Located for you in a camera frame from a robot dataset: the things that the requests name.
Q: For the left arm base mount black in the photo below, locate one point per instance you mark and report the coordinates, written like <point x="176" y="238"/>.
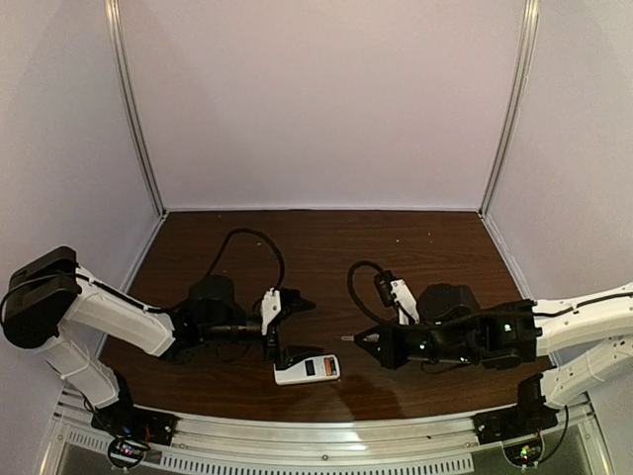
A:
<point x="124" y="419"/>

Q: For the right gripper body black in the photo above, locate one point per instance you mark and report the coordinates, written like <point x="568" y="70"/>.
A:
<point x="396" y="346"/>

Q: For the orange battery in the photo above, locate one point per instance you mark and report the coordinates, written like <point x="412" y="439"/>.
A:
<point x="330" y="366"/>

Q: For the left aluminium frame post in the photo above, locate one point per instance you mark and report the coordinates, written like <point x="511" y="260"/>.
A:
<point x="122" y="65"/>

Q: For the red white remote control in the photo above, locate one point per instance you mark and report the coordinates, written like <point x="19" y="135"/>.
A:
<point x="310" y="370"/>

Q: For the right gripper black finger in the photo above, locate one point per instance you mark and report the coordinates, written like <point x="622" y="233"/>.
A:
<point x="380" y="352"/>
<point x="383" y="330"/>

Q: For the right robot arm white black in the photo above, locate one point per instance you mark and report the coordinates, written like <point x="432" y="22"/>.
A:
<point x="446" y="325"/>

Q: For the right aluminium frame post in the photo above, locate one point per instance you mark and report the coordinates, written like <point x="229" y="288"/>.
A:
<point x="524" y="57"/>

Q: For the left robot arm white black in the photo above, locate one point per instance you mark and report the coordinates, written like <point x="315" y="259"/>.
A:
<point x="47" y="295"/>

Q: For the aluminium frame post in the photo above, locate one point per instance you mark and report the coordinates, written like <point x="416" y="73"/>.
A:
<point x="122" y="65"/>
<point x="524" y="57"/>

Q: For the clear handle screwdriver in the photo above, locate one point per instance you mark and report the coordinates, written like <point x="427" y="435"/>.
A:
<point x="348" y="338"/>

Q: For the front aluminium rail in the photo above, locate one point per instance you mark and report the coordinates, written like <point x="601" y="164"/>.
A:
<point x="210" y="445"/>

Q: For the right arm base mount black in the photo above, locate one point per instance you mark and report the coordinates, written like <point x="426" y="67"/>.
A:
<point x="527" y="416"/>

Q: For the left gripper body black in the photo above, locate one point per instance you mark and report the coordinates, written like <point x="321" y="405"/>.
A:
<point x="272" y="334"/>

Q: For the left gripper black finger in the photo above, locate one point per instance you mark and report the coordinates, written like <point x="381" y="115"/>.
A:
<point x="293" y="354"/>
<point x="293" y="302"/>

